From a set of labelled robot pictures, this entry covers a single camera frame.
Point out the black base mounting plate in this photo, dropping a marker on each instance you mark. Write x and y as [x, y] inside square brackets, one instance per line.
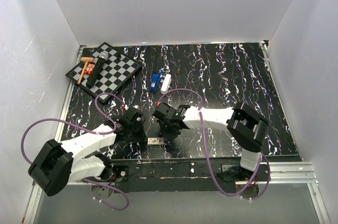
[177, 175]

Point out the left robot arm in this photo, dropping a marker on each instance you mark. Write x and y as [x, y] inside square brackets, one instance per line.
[58, 164]

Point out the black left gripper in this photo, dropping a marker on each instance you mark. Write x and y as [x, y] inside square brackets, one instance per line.
[141, 137]

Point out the white stapler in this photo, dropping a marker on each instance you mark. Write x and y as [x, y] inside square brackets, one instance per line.
[166, 83]

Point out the red toy block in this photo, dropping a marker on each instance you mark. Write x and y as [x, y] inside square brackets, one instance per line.
[89, 68]

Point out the black white chessboard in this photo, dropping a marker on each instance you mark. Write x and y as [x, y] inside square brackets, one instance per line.
[116, 71]

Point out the blue stapler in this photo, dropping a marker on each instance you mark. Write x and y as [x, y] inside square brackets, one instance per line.
[155, 81]

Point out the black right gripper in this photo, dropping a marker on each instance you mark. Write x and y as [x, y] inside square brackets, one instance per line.
[167, 137]

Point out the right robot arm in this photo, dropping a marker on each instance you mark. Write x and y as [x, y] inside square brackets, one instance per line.
[246, 126]

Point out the staple box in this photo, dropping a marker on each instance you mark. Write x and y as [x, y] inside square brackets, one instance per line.
[155, 141]

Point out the wooden mallet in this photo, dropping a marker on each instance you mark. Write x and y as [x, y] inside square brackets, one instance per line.
[86, 60]

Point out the black microphone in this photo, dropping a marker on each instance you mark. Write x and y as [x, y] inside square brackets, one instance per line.
[101, 59]

